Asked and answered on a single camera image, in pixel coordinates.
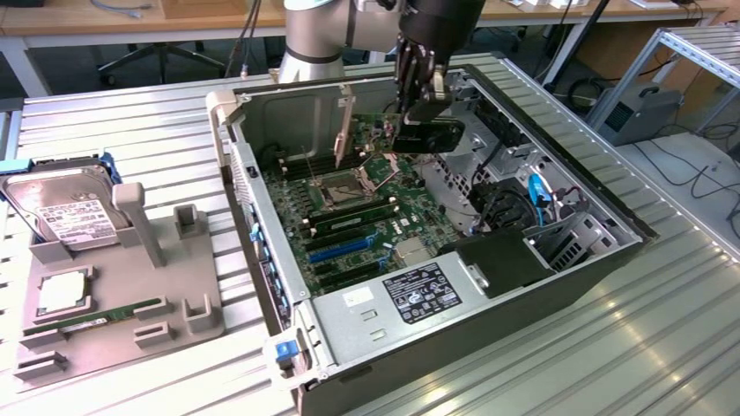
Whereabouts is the wooden desk with white legs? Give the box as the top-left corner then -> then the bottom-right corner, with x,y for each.
0,0 -> 291,99
473,0 -> 727,86

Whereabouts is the silver chipset heat sink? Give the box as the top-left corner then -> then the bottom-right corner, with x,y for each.
395,240 -> 431,266

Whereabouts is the blue expansion slot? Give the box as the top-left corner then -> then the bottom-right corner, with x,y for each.
308,241 -> 377,264

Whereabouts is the black air shroud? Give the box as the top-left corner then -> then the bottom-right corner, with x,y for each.
439,227 -> 560,300

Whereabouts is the green RAM stick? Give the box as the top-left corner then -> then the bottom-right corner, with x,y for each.
21,298 -> 163,335

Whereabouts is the metal socket cover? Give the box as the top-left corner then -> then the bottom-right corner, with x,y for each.
356,151 -> 401,186

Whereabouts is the Nvidia Quadro graphics card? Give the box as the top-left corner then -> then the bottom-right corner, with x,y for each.
333,83 -> 467,171

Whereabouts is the long black expansion slot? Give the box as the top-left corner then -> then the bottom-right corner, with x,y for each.
303,231 -> 379,254
317,262 -> 388,290

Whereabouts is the black chair base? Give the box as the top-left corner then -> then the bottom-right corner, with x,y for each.
95,41 -> 228,86

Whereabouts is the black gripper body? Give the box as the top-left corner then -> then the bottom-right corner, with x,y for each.
397,0 -> 487,66

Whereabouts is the blue SATA wire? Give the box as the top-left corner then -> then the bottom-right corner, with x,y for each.
527,172 -> 551,229

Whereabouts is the green motherboard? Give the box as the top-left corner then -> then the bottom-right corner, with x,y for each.
257,142 -> 467,300

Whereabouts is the silver disk bay cage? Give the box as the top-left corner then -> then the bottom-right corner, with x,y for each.
420,107 -> 525,237

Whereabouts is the hard disk with blue carrier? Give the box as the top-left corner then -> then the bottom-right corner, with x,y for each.
0,149 -> 133,253

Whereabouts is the black camera cable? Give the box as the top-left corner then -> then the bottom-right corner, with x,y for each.
344,0 -> 357,47

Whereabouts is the aluminium slat frame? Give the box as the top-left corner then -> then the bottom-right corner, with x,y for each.
584,24 -> 740,136

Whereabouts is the hanging black cable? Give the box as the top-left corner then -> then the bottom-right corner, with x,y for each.
228,0 -> 259,78

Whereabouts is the labelled RAM stick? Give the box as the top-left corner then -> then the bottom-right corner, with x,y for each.
309,202 -> 397,230

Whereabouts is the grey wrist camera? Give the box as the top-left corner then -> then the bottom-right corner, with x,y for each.
352,0 -> 409,15

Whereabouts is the silver CPU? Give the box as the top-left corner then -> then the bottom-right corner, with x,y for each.
35,272 -> 92,315

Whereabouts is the black RAM slot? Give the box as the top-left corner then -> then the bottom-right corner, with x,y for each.
277,149 -> 336,163
281,158 -> 336,173
283,163 -> 337,179
280,153 -> 336,168

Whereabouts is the open black PC case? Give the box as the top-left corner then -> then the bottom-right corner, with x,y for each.
205,63 -> 660,416

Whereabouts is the thin locking lever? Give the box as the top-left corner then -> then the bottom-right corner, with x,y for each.
300,144 -> 320,186

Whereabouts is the CPU socket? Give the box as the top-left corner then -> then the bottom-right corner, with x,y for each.
315,172 -> 372,210

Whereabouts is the light blue cable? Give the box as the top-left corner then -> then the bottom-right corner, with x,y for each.
91,0 -> 152,19

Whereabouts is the grey parts rack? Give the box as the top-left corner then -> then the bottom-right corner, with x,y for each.
11,181 -> 227,394

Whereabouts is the perforated silver disk bay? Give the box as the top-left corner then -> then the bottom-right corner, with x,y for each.
523,207 -> 617,272

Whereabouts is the grey box unit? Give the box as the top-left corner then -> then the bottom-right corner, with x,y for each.
599,82 -> 684,147

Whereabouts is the silver power supply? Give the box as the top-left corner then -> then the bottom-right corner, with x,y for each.
300,251 -> 492,367

